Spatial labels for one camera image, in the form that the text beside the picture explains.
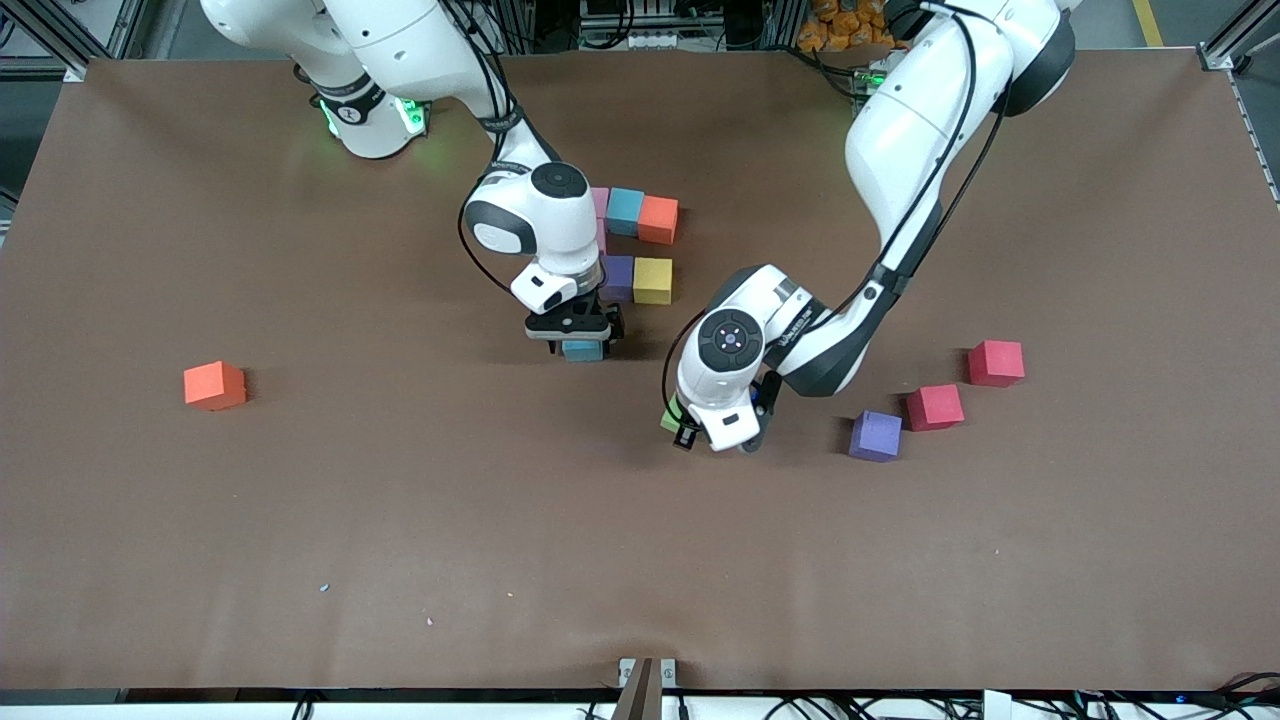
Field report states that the purple foam cube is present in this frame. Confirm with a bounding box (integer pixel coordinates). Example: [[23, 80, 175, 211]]
[[849, 410, 903, 463], [599, 254, 637, 304]]

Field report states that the yellow foam cube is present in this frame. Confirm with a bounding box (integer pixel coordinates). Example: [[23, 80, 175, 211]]
[[632, 257, 675, 306]]

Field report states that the orange foam cube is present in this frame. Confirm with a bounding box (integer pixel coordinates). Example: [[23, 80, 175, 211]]
[[183, 361, 248, 412], [637, 196, 680, 246]]

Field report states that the brown table cover sheet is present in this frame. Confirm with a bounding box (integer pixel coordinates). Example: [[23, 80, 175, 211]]
[[0, 48, 1280, 693]]

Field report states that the red foam cube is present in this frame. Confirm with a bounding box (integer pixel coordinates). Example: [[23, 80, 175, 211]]
[[967, 340, 1026, 388], [905, 384, 966, 432]]

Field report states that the metal equipment rack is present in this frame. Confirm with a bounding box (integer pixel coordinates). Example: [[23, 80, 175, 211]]
[[500, 0, 801, 56]]

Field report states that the pile of orange objects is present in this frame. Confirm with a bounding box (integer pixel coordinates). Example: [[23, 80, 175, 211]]
[[797, 0, 901, 53]]

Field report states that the metal table edge bracket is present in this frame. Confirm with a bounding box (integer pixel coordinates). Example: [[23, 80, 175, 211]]
[[612, 656, 678, 720]]

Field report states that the white table edge rail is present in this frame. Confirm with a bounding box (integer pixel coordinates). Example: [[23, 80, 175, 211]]
[[0, 698, 1280, 720]]

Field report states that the aluminium frame post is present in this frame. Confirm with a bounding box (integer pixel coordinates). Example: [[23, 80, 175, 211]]
[[0, 0, 136, 83], [1198, 0, 1280, 73]]

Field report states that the black cable bundle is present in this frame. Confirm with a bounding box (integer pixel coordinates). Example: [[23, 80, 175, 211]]
[[575, 672, 1280, 720]]

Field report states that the aluminium table side rail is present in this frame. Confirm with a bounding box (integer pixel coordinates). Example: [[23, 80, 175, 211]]
[[1225, 70, 1280, 211]]

